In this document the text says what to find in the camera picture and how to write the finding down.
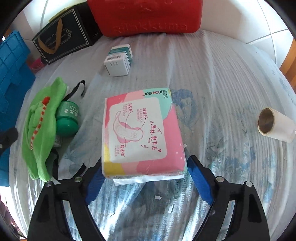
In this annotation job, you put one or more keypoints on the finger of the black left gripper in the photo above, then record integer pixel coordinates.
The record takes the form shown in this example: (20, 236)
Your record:
(7, 138)

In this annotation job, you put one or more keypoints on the green plush cloth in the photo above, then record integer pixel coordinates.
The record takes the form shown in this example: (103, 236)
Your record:
(40, 127)

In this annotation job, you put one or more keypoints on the green round jar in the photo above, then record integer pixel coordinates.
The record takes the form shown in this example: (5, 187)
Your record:
(67, 119)

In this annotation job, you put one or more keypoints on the small white teal box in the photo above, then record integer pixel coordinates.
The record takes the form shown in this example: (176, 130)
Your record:
(119, 60)

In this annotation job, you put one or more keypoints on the pastel sanitary pad pack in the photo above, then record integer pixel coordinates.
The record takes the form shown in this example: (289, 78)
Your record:
(141, 138)

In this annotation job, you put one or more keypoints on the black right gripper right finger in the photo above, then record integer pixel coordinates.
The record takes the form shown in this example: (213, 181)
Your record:
(248, 220)

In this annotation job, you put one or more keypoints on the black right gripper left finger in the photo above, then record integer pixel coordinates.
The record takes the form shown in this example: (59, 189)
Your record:
(61, 204)

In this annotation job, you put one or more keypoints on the white lint roller refill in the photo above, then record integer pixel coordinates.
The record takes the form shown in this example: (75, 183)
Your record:
(274, 124)

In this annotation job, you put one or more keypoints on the red bear-shaped case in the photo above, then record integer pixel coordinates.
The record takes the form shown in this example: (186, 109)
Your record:
(127, 18)

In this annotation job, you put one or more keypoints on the blue plastic crate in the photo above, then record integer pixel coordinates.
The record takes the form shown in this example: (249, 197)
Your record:
(16, 79)

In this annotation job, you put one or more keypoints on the black gift box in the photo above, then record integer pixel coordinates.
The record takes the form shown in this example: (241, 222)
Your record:
(70, 31)

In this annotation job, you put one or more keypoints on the brown wooden frame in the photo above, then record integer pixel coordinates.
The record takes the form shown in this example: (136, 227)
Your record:
(288, 67)

